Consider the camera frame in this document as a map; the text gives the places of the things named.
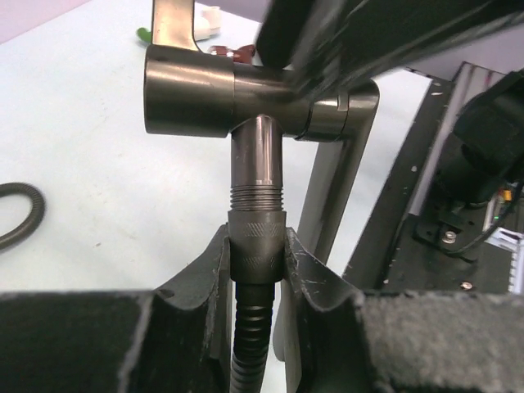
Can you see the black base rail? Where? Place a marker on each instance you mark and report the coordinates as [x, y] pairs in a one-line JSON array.
[[420, 238]]

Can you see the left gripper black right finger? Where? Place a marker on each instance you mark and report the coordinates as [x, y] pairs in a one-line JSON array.
[[338, 338]]

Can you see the dark metal faucet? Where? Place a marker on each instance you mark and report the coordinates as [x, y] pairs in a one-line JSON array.
[[188, 92]]

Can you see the green tap white elbow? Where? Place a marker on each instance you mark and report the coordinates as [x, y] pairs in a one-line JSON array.
[[209, 22]]

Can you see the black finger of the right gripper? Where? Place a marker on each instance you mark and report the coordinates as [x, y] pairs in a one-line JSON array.
[[343, 44]]

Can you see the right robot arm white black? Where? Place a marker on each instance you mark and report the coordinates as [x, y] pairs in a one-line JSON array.
[[490, 128]]

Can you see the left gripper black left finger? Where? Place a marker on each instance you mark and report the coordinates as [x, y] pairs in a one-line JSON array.
[[175, 338]]

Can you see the brown tap white elbow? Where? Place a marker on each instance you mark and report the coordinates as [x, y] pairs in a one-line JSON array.
[[243, 54]]

